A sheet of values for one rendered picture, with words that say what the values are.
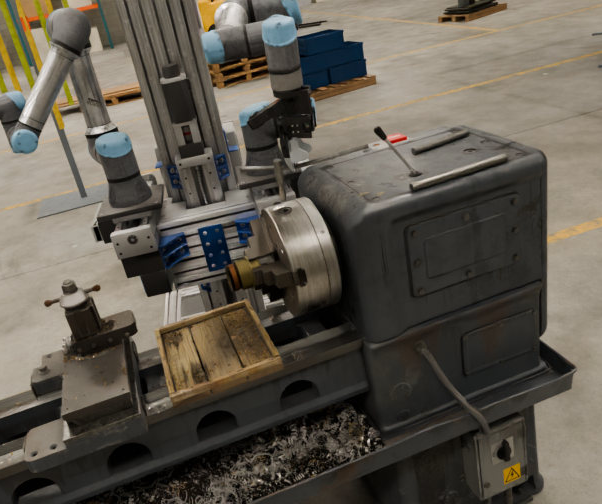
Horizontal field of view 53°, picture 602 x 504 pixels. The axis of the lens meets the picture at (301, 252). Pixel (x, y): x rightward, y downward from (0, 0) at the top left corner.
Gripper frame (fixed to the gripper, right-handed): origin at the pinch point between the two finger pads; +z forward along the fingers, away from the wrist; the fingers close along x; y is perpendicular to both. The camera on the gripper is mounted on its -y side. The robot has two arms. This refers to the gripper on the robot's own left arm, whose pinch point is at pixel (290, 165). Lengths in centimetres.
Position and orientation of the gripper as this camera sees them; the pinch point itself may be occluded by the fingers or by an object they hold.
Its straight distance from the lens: 155.4
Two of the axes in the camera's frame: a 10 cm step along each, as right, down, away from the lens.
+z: 1.3, 8.3, 5.5
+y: 9.7, -0.1, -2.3
